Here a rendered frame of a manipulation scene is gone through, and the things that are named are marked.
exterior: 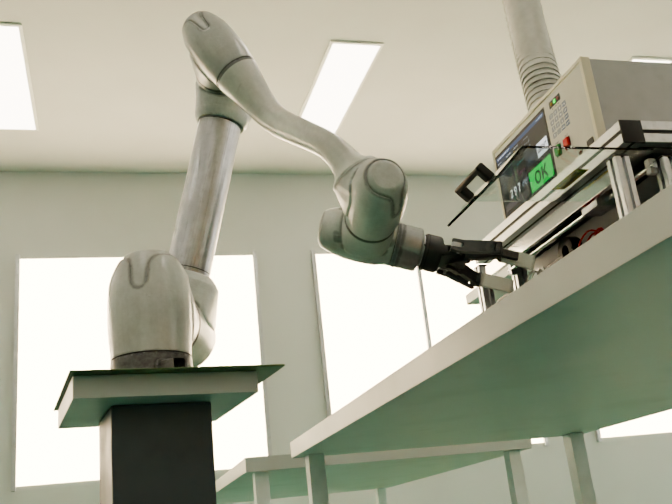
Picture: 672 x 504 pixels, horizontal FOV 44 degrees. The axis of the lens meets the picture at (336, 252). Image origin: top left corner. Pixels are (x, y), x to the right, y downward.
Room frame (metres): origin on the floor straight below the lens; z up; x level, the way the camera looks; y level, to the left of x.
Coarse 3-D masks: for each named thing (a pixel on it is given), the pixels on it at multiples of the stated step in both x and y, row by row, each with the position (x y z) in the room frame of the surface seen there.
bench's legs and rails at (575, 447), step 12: (564, 444) 2.90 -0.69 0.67; (576, 444) 2.86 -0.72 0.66; (312, 456) 2.61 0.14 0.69; (576, 456) 2.86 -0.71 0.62; (312, 468) 2.61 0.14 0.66; (324, 468) 2.62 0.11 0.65; (576, 468) 2.86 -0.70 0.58; (588, 468) 2.87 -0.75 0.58; (312, 480) 2.61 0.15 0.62; (324, 480) 2.62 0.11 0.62; (576, 480) 2.87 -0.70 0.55; (588, 480) 2.87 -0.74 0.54; (312, 492) 2.61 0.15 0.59; (324, 492) 2.62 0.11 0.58; (576, 492) 2.88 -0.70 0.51; (588, 492) 2.86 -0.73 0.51
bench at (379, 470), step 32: (416, 448) 3.17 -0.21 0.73; (448, 448) 3.20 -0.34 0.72; (480, 448) 3.24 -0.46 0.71; (512, 448) 3.27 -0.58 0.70; (224, 480) 3.55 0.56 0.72; (256, 480) 3.04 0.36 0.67; (288, 480) 3.60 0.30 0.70; (352, 480) 4.04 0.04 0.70; (384, 480) 4.31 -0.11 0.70; (512, 480) 3.32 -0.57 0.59
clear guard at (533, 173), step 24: (504, 168) 1.34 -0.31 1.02; (528, 168) 1.45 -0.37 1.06; (552, 168) 1.46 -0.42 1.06; (576, 168) 1.47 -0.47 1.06; (600, 168) 1.49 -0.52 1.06; (480, 192) 1.41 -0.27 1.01; (504, 192) 1.56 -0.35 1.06; (528, 192) 1.57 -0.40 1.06; (552, 192) 1.59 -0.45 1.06; (576, 192) 1.60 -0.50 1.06; (456, 216) 1.52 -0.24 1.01
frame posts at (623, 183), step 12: (612, 156) 1.42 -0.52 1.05; (624, 156) 1.41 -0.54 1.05; (660, 156) 1.44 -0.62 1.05; (612, 168) 1.43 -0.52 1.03; (624, 168) 1.42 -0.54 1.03; (660, 168) 1.46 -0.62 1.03; (612, 180) 1.43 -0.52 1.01; (624, 180) 1.41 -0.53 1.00; (660, 180) 1.46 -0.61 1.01; (624, 192) 1.41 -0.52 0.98; (636, 192) 1.42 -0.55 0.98; (624, 204) 1.41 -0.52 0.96; (636, 204) 1.41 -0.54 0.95; (516, 276) 2.04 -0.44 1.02; (480, 288) 2.02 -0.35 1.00; (516, 288) 2.05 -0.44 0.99; (480, 300) 2.02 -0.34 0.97; (492, 300) 2.01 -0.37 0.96
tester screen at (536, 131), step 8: (536, 120) 1.71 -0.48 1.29; (528, 128) 1.75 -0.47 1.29; (536, 128) 1.72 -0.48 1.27; (544, 128) 1.69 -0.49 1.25; (520, 136) 1.79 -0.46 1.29; (528, 136) 1.76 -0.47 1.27; (536, 136) 1.72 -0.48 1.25; (544, 136) 1.69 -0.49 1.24; (512, 144) 1.83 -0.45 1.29; (520, 144) 1.79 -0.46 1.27; (528, 144) 1.76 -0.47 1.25; (504, 152) 1.87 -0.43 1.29; (512, 152) 1.84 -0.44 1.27; (504, 160) 1.88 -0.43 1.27; (512, 208) 1.88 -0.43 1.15
